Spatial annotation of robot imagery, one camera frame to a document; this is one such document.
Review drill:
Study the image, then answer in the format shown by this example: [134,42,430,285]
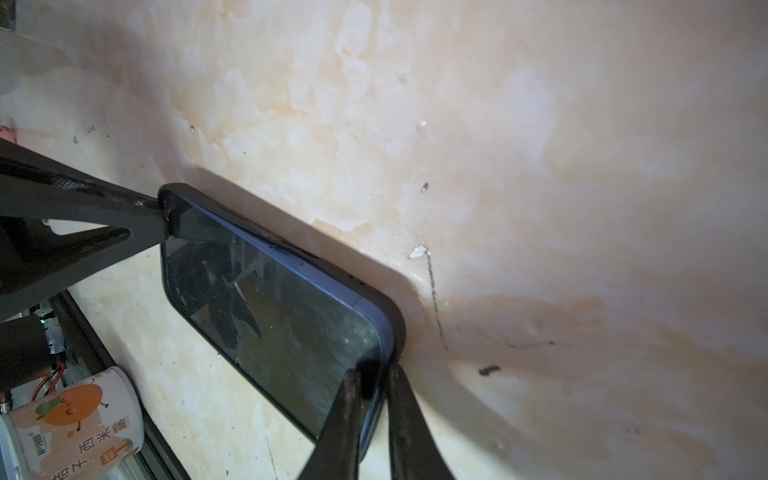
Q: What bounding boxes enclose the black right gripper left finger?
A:
[298,370,362,480]

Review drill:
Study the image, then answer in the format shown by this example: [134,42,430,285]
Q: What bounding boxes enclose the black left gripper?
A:
[1,140,168,393]

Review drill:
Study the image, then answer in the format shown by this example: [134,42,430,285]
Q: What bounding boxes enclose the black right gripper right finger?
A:
[387,366,454,480]

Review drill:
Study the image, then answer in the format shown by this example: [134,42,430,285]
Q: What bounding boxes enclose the black smartphone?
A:
[161,194,396,447]

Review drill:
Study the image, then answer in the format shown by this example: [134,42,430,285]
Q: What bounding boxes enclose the black phone case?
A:
[157,182,407,463]

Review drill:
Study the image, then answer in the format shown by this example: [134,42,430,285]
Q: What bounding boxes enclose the white round can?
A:
[1,381,138,479]

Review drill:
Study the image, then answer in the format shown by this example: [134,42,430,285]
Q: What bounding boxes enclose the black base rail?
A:
[48,291,190,479]

